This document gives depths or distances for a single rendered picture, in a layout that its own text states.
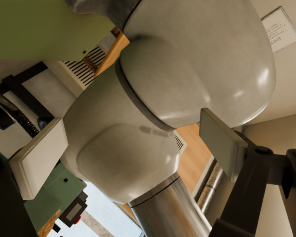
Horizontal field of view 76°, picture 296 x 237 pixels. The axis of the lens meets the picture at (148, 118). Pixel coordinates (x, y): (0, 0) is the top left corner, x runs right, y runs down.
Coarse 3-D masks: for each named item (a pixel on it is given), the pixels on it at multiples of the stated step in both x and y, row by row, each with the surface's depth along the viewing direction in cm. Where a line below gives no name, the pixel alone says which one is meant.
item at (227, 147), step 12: (204, 108) 18; (204, 120) 17; (216, 120) 15; (204, 132) 17; (216, 132) 15; (228, 132) 13; (216, 144) 15; (228, 144) 13; (240, 144) 12; (216, 156) 15; (228, 156) 13; (240, 156) 12; (228, 168) 13; (240, 168) 12
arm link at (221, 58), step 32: (160, 0) 21; (192, 0) 20; (224, 0) 21; (128, 32) 26; (160, 32) 22; (192, 32) 21; (224, 32) 21; (256, 32) 22; (128, 64) 26; (160, 64) 23; (192, 64) 23; (224, 64) 22; (256, 64) 22; (160, 96) 25; (192, 96) 24; (224, 96) 24; (256, 96) 24
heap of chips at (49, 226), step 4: (52, 220) 40; (48, 224) 39; (52, 224) 39; (44, 228) 38; (48, 228) 39; (40, 232) 38; (44, 232) 38; (48, 232) 39; (40, 236) 38; (44, 236) 38
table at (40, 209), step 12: (60, 168) 60; (48, 180) 58; (48, 192) 39; (24, 204) 36; (36, 204) 37; (48, 204) 38; (60, 204) 40; (36, 216) 37; (48, 216) 38; (36, 228) 36
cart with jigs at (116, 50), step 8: (112, 32) 197; (120, 32) 124; (120, 40) 132; (128, 40) 152; (112, 48) 138; (120, 48) 154; (112, 56) 157; (120, 56) 179; (88, 64) 172; (104, 64) 160; (96, 72) 170
